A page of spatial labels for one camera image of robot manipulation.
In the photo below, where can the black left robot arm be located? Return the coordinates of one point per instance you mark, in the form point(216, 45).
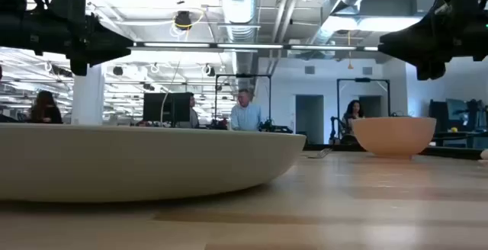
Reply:
point(19, 33)

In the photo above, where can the distant black equipment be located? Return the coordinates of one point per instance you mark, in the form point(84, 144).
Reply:
point(276, 129)

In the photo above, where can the dark monitor workstation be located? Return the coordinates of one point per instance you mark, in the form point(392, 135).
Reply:
point(457, 116)

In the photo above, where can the cream shallow plate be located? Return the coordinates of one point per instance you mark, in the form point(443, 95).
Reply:
point(133, 162)

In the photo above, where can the long linear ceiling light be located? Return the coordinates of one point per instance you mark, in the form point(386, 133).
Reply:
point(248, 46)

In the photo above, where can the grey door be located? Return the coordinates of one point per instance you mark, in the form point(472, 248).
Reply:
point(371, 107)
point(309, 118)

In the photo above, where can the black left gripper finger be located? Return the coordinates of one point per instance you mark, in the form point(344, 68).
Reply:
point(114, 50)

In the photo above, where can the white column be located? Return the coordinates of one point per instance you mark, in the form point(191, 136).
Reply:
point(88, 97)

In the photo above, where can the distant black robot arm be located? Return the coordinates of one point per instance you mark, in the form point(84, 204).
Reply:
point(334, 128)

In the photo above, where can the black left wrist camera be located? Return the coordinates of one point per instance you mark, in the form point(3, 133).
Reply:
point(68, 4)

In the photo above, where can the peach bowl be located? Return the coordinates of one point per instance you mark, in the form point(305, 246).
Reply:
point(394, 135)

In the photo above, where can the white rounded object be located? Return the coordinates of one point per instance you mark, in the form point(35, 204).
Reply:
point(485, 154)

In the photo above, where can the silver fork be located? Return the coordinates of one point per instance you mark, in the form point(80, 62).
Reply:
point(322, 152)

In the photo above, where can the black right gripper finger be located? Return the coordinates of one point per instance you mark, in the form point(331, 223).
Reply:
point(400, 46)

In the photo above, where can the silver ribbed ceiling duct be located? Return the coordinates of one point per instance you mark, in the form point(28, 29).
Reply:
point(238, 2)

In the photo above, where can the black rig frame stand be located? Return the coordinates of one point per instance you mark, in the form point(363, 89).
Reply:
point(244, 75)
point(362, 79)

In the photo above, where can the black computer monitor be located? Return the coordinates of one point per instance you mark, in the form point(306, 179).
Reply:
point(156, 107)
point(180, 107)

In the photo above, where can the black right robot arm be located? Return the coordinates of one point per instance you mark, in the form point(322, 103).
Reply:
point(482, 40)

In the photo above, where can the black ceiling camera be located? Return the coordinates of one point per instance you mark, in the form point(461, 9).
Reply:
point(183, 19)

